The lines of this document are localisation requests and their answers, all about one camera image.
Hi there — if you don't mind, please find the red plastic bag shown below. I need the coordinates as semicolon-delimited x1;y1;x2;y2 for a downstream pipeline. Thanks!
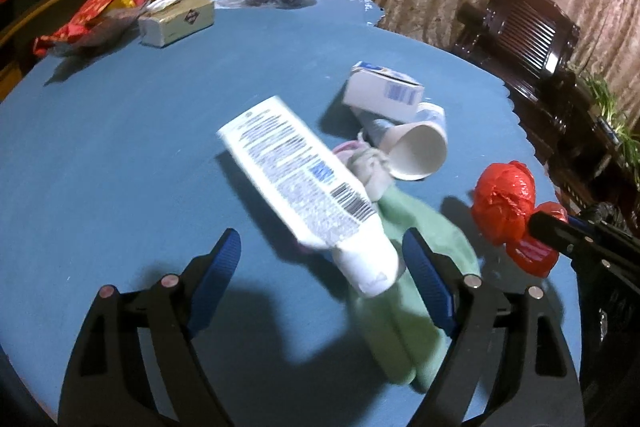
471;161;568;278

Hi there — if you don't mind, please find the beige tissue box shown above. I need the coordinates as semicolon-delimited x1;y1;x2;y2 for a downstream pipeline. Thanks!
137;0;216;48

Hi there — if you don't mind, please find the light blue tablecloth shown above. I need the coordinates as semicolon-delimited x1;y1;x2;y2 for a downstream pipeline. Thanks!
200;0;386;28

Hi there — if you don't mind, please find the white tissue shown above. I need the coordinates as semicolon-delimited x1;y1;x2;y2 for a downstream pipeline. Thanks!
332;139;396;202

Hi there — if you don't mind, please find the green rubber glove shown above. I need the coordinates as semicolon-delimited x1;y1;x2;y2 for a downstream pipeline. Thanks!
350;187;481;393

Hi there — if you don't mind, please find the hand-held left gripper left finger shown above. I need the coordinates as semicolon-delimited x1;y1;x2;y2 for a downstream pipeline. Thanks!
57;228;243;427

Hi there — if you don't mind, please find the pile of red snack packets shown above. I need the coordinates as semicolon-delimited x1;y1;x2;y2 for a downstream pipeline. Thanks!
34;0;157;55

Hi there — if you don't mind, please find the small white blue box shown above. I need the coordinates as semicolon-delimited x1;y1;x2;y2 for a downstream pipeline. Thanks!
342;61;426;124

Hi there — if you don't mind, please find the potted green plant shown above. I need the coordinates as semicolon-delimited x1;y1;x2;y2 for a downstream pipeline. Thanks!
575;67;640;188

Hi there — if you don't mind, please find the dark wooden side table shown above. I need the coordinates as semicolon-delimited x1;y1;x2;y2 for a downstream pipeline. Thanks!
515;72;640;218

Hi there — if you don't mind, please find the white blue printed cup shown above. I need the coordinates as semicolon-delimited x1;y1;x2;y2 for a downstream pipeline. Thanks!
357;102;446;145

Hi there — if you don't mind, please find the glass snack dish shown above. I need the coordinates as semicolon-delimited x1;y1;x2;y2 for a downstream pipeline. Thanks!
47;4;151;58

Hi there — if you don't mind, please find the dark wooden armchair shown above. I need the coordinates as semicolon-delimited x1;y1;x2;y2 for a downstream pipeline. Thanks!
452;0;581;102

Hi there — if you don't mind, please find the white tube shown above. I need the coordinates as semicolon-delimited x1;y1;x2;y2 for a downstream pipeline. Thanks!
216;96;399;298

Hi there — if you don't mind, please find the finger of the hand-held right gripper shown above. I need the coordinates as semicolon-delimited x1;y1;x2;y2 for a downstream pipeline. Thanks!
567;202;633;238
529;211;640;268

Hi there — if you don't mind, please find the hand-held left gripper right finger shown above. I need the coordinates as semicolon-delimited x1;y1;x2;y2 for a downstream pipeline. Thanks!
401;227;586;427

